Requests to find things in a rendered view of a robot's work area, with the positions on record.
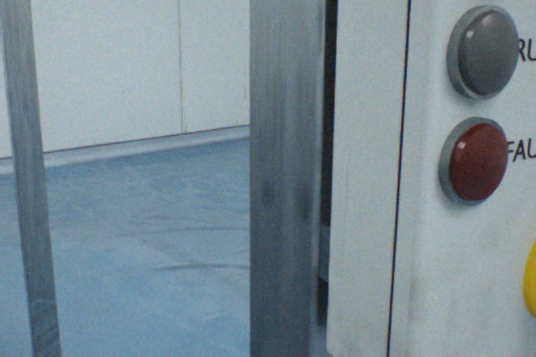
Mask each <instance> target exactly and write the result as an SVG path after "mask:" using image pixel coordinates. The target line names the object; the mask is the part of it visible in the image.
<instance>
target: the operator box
mask: <svg viewBox="0 0 536 357"><path fill-rule="evenodd" d="M481 5H495V6H500V7H501V8H503V9H505V10H506V11H507V12H508V13H509V14H510V15H511V17H512V19H513V21H514V23H515V25H516V27H517V31H518V34H519V38H521V39H524V40H525V48H524V49H523V52H524V54H525V60H526V61H523V60H522V57H521V55H520V53H519V60H518V63H517V67H516V69H515V71H514V74H513V76H512V78H511V79H510V80H509V82H508V84H507V85H506V86H505V87H504V88H503V90H502V91H501V92H500V93H499V94H498V95H497V96H496V97H494V98H491V99H488V100H475V99H469V98H467V97H463V96H462V95H461V94H460V93H459V92H458V91H457V90H455V87H454V85H453V84H452V82H451V81H450V78H449V76H448V67H447V45H448V41H449V39H450V35H451V33H452V31H453V28H454V27H455V25H456V24H457V22H458V20H459V18H460V17H461V16H462V15H463V14H464V13H465V12H466V11H468V10H469V9H472V8H474V7H475V6H481ZM337 14H338V32H337V57H336V82H335V108H334V134H333V160H332V211H331V222H326V223H323V224H322V225H321V248H320V278H321V279H323V280H324V281H327V282H329V287H328V313H327V337H326V349H327V350H328V352H329V354H331V355H333V356H334V357H536V317H534V316H533V315H532V314H531V313H530V312H529V311H528V307H527V305H526V304H525V297H524V278H525V266H526V263H527V260H528V256H529V254H530V251H531V247H532V245H533V243H534V242H535V240H536V157H535V158H533V159H531V158H528V156H527V144H528V138H532V140H531V148H530V155H534V154H535V153H536V61H529V59H528V58H527V49H528V41H529V38H532V39H531V47H530V56H531V58H534V57H536V0H338V7H337ZM469 117H485V118H489V119H491V120H494V121H495V122H497V123H498V124H499V125H500V126H501V127H502V129H503V132H504V134H505V136H506V139H507V142H513V141H515V144H511V145H509V149H514V152H512V153H509V159H508V165H507V169H506V171H505V175H504V176H503V180H502V181H501V183H500V185H499V186H498V187H497V189H496V190H495V191H494V193H492V194H491V196H490V197H489V198H488V199H487V200H485V201H483V202H482V203H480V204H478V205H477V206H472V207H468V206H464V205H461V204H460V203H457V202H455V201H451V200H450V199H449V198H448V197H447V196H446V195H445V194H444V193H443V191H442V187H441V185H440V183H439V179H438V161H439V156H440V153H441V150H442V146H443V144H444V142H445V140H446V139H447V137H448V136H449V133H450V132H451V131H452V129H454V128H455V126H456V125H457V124H458V123H461V121H463V120H465V119H467V118H469ZM520 140H523V143H524V149H525V157H526V160H523V155H517V157H516V160H515V162H512V161H513V159H514V156H515V151H516V149H517V147H518V144H519V142H520Z"/></svg>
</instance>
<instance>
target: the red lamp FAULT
mask: <svg viewBox="0 0 536 357"><path fill-rule="evenodd" d="M508 159H509V150H508V144H507V141H506V138H505V137H504V135H503V133H502V132H501V131H500V130H499V129H497V127H496V126H494V125H493V124H491V123H478V124H476V125H474V126H473V127H472V128H471V129H468V130H467V132H466V133H465V134H464V136H462V137H461V140H460V142H459V143H458V145H457V147H456V149H455V154H454V157H453V160H452V165H451V179H452V184H453V187H454V189H455V192H456V194H457V195H458V196H459V197H460V199H462V200H464V201H477V200H484V199H485V198H487V197H488V196H490V195H491V193H493V192H494V191H495V190H496V189H497V187H498V186H499V185H500V183H501V181H502V180H503V176H504V175H505V171H506V169H507V165H508Z"/></svg>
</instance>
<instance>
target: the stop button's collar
mask: <svg viewBox="0 0 536 357"><path fill-rule="evenodd" d="M524 297H525V304H526V305H527V307H528V311H529V312H530V313H531V314H532V315H533V316H534V317H536V240H535V242H534V243H533V245H532V247H531V251H530V254H529V256H528V260H527V263H526V266H525V278H524Z"/></svg>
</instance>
